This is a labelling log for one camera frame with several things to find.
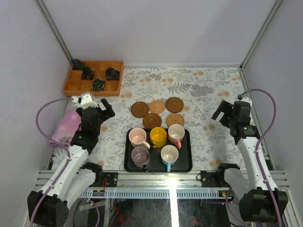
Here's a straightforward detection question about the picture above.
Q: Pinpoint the purple patterned cloth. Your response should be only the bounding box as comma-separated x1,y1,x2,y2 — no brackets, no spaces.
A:
51,110,81,148

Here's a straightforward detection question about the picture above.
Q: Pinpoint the brown wooden coaster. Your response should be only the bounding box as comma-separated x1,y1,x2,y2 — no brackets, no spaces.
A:
165,97,184,113
143,113,162,129
131,102,149,118

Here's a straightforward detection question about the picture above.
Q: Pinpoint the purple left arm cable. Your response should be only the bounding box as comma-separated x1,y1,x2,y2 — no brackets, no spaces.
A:
28,98,100,227

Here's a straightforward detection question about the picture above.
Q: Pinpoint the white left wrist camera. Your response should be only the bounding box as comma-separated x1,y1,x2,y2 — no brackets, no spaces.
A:
71,92,95,109

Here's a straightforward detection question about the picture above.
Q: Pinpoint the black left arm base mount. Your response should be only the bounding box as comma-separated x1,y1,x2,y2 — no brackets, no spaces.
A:
93,172,118,188

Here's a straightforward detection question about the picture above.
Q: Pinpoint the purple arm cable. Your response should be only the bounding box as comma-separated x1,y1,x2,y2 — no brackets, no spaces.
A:
28,98,100,227
224,88,284,227

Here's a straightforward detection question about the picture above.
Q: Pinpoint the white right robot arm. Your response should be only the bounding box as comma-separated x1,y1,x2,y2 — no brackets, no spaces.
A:
212,98,288,223

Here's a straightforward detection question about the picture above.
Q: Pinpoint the dark rolled fabric bundle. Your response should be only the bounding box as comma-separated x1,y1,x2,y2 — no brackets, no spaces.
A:
71,59,85,70
81,66,95,80
106,67,120,80

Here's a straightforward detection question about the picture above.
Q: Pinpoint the blue mug cream inside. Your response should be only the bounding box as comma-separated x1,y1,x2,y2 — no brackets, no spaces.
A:
160,145,179,172

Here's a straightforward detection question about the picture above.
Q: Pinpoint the black serving tray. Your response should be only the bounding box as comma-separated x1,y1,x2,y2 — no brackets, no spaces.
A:
124,130,193,173

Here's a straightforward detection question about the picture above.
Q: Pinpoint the orange wooden divided tray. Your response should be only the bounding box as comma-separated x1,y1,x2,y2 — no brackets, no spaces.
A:
63,61,124,96

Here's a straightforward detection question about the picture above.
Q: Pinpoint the light pink mug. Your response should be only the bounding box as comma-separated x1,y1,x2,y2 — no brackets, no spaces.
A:
128,128,151,149

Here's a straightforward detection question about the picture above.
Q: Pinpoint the yellow glass cup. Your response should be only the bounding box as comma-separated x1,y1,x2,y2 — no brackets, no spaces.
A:
150,127,167,148

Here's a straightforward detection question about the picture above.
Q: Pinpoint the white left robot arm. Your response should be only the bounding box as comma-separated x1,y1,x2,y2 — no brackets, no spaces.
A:
27,93,115,227

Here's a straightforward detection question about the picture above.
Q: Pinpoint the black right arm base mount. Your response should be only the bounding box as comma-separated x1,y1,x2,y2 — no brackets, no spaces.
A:
196,166,229,188

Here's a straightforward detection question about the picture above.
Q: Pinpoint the mauve mug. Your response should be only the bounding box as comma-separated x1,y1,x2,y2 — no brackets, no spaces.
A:
131,146,150,172

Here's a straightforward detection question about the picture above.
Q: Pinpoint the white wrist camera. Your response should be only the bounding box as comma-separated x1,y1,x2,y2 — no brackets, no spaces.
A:
238,94,252,105
71,92,95,109

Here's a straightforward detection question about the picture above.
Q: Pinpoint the pink mug cream inside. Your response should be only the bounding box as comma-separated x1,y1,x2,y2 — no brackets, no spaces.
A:
168,124,185,149

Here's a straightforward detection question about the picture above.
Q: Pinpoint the aluminium front frame rail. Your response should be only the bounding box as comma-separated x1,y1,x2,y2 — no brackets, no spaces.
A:
34,170,290,190

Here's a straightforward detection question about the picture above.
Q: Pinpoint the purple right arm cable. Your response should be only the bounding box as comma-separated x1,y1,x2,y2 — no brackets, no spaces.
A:
224,88,284,227

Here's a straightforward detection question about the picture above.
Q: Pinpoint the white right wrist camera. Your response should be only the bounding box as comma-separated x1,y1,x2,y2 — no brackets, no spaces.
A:
238,94,252,105

